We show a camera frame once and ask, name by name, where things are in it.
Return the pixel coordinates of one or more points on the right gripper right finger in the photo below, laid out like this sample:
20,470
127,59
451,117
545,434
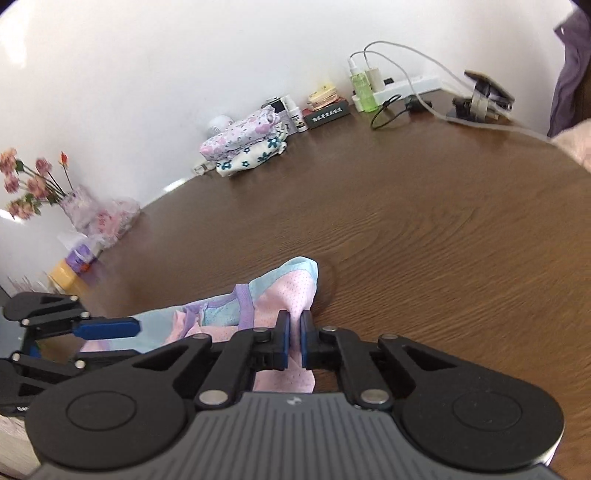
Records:
342,352

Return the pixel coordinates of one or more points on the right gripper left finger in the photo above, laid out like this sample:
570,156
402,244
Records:
233,364

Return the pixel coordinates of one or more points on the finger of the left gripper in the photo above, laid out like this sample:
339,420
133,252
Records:
38,373
45,315

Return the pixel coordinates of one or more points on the pink blue mesh garment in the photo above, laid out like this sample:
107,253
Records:
290,287

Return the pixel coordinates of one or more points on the purple tissue pack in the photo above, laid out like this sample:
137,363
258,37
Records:
81,257

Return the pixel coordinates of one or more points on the red-print plastic bag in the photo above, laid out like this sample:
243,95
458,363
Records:
111,222

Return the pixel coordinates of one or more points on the flower vase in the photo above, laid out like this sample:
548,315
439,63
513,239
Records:
34,187

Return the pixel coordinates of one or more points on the white blue-flower folded cloth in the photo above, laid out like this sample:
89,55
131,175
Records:
253,156

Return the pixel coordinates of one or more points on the dark box with text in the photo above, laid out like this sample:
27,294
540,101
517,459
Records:
329,113

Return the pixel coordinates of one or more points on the small white bottle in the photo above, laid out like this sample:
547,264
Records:
295,113

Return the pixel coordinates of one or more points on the purple floral folded cloth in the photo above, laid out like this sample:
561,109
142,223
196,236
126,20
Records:
244,133

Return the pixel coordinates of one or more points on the white round speaker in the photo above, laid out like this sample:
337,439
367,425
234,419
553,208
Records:
217,125

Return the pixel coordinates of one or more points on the stack of snack packets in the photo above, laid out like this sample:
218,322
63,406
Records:
323,97

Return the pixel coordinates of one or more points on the green spray bottle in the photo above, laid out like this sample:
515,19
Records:
361,85

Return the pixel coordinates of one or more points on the white power strip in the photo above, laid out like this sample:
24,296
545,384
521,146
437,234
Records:
421,85

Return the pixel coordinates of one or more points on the purple jacket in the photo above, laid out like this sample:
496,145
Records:
574,34

